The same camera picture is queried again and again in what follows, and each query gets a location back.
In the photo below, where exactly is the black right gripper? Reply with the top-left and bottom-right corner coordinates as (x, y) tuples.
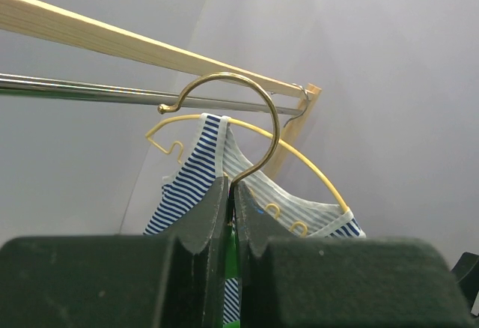
(451, 252), (478, 315)

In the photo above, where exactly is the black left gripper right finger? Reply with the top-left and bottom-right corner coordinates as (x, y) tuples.
(234, 183), (474, 327)

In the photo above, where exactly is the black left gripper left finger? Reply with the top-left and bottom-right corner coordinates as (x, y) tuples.
(1, 178), (229, 327)

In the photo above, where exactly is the green plastic hanger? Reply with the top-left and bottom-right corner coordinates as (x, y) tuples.
(156, 72), (281, 280)

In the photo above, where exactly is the navy white striped tank top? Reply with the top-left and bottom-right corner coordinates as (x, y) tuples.
(144, 113), (364, 327)

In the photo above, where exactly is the wooden yellow curved hanger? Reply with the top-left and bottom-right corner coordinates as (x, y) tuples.
(144, 82), (351, 238)

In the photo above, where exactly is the wooden clothes rack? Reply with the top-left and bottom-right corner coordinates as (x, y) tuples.
(0, 0), (323, 180)

